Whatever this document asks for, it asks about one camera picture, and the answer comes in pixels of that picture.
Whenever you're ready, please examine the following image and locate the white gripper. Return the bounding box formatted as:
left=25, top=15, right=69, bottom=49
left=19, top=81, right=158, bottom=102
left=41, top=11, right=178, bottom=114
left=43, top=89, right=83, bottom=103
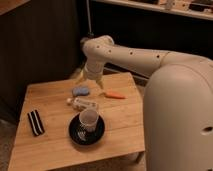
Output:
left=75, top=63, right=104, bottom=89

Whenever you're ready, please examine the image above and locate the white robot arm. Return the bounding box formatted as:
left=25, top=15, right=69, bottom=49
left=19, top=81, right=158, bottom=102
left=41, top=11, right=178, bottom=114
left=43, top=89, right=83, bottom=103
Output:
left=81, top=35, right=213, bottom=171

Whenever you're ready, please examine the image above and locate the blue sponge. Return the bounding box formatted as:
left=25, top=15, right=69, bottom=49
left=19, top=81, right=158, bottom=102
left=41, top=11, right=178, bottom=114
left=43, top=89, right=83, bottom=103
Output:
left=72, top=86, right=90, bottom=96

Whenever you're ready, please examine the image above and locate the orange carrot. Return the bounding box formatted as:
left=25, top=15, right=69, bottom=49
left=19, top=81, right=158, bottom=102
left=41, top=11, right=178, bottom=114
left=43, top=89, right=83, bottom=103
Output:
left=104, top=92, right=126, bottom=99

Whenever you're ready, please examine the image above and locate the vertical metal pipe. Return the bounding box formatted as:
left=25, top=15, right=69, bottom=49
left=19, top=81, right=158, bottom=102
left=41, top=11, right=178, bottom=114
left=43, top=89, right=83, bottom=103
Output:
left=86, top=0, right=93, bottom=37

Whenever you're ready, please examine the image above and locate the wooden table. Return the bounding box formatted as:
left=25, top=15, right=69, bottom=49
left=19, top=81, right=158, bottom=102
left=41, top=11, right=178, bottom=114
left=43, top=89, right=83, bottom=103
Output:
left=7, top=71, right=146, bottom=171

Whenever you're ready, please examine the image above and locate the silver fork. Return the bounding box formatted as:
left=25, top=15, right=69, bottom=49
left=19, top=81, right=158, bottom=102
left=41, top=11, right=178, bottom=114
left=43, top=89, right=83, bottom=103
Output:
left=78, top=131, right=86, bottom=141

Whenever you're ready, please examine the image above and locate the black round plate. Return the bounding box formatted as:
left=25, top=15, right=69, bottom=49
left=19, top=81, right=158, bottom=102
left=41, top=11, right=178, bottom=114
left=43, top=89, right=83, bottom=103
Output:
left=68, top=115, right=105, bottom=145

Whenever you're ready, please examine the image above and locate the black white striped block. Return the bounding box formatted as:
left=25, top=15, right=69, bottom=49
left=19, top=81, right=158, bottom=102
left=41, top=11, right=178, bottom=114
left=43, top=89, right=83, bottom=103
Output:
left=27, top=110, right=45, bottom=136

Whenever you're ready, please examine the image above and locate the wooden shelf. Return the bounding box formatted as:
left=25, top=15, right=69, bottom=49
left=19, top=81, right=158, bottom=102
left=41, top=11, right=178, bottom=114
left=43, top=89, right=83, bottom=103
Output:
left=94, top=0, right=213, bottom=21

